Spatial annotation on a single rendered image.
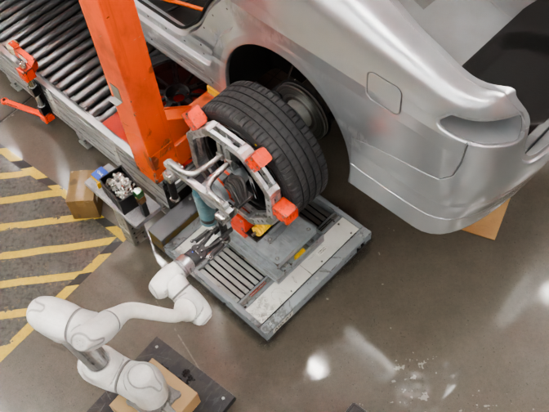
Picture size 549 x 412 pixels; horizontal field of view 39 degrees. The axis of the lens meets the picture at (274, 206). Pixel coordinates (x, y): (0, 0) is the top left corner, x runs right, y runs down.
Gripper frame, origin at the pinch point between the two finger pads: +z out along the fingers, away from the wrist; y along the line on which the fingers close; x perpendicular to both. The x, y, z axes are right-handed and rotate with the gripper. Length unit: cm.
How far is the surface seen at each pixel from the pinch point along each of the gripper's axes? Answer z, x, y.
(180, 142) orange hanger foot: 28, -15, -63
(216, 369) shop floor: -30, -83, 11
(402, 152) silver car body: 60, 37, 48
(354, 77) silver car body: 60, 63, 22
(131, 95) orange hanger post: 10, 35, -62
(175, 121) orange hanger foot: 29, -2, -65
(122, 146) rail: 17, -44, -107
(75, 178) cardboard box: -8, -65, -126
